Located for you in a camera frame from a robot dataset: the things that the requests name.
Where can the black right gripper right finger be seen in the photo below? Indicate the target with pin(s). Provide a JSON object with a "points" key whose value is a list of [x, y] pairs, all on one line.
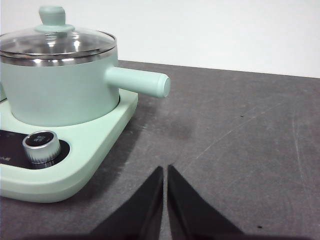
{"points": [[190, 215]]}

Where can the silver control knob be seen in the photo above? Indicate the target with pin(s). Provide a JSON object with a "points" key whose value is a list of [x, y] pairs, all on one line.
{"points": [[41, 147]]}

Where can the glass lid with green knob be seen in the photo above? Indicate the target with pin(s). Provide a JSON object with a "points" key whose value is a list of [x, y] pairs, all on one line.
{"points": [[52, 17]]}

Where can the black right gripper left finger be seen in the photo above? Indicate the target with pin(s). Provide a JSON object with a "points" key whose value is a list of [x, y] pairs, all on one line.
{"points": [[142, 215]]}

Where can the green breakfast machine base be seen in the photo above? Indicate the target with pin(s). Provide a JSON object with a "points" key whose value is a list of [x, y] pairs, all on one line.
{"points": [[100, 145]]}

